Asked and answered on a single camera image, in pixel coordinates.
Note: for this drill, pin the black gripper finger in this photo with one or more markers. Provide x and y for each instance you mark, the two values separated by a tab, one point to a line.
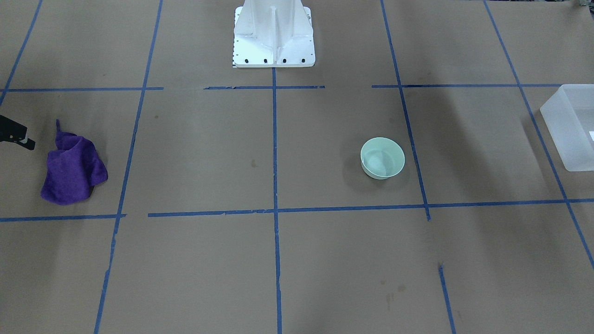
11	131

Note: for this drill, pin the purple cloth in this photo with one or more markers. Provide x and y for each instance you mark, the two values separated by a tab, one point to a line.
74	168

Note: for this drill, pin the mint green bowl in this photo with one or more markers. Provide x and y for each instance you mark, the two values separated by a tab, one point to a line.
382	158

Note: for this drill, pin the translucent plastic box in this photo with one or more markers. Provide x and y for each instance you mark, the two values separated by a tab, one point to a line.
569	116

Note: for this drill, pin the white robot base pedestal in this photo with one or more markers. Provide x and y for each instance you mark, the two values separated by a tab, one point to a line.
273	34

